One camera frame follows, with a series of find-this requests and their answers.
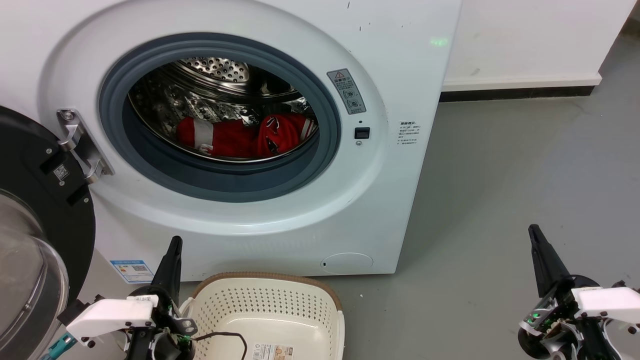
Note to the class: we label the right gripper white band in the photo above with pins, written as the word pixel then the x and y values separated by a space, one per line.
pixel 595 312

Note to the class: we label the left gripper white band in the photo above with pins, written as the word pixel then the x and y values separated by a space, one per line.
pixel 112 315

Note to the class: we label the cream plastic laundry basket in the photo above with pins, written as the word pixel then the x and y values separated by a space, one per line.
pixel 265 310

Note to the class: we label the washing machine door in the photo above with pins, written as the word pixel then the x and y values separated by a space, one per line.
pixel 47 200

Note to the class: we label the stainless steel washing machine drum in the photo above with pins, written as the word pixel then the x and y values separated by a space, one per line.
pixel 212 70

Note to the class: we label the blue white energy label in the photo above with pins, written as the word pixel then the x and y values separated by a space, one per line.
pixel 132 271

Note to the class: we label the grey rubber door gasket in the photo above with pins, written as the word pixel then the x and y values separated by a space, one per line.
pixel 150 167

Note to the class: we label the teal plastic connector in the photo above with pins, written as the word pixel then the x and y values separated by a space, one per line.
pixel 61 346

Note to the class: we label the red garment with white stripe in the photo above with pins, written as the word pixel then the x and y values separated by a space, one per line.
pixel 225 137

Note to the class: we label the white QR code sticker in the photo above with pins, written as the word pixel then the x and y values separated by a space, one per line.
pixel 61 172

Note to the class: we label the silver metal door hinge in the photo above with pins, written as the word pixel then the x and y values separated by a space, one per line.
pixel 80 142

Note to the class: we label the black baseboard strip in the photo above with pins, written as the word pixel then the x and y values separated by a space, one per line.
pixel 515 93

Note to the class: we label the red garment with black patches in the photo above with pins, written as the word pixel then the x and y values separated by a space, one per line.
pixel 280 132

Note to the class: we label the round white filter cover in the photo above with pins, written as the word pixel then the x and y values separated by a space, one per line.
pixel 347 263

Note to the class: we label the small printed text label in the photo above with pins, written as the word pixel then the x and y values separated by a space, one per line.
pixel 409 135

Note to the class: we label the black door latch socket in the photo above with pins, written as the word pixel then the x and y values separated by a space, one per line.
pixel 362 133

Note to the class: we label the white front-load washing machine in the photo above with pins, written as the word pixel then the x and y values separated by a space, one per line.
pixel 400 75

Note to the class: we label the grey warning sticker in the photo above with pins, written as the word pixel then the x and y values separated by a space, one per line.
pixel 346 91

